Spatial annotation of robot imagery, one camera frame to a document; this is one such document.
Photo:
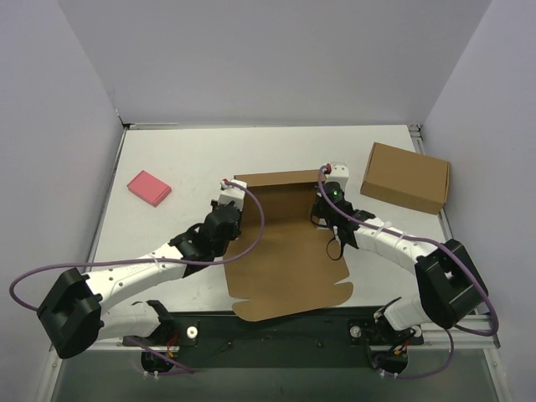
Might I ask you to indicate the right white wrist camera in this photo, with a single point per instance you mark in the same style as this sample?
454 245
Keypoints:
335 172

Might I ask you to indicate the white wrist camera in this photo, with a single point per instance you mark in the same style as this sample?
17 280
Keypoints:
232 191
335 172

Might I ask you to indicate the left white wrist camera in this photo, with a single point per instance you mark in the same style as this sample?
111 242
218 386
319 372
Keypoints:
232 191

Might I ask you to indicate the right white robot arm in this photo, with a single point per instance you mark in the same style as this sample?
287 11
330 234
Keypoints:
449 287

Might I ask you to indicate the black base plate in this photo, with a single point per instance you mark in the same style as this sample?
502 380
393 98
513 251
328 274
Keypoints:
340 337

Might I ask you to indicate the folded brown cardboard box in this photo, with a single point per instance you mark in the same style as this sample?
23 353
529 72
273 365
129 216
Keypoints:
406 179

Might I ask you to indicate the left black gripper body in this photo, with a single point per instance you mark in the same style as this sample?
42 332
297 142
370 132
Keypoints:
233 211

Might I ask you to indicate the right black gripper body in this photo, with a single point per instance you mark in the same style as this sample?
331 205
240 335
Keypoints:
320 208

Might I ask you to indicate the small pink box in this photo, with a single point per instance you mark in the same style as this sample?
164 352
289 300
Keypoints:
149 188

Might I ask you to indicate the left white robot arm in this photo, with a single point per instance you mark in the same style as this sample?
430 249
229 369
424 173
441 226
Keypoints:
82 308

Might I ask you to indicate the brown cardboard box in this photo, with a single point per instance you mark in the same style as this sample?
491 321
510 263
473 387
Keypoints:
406 179
283 263

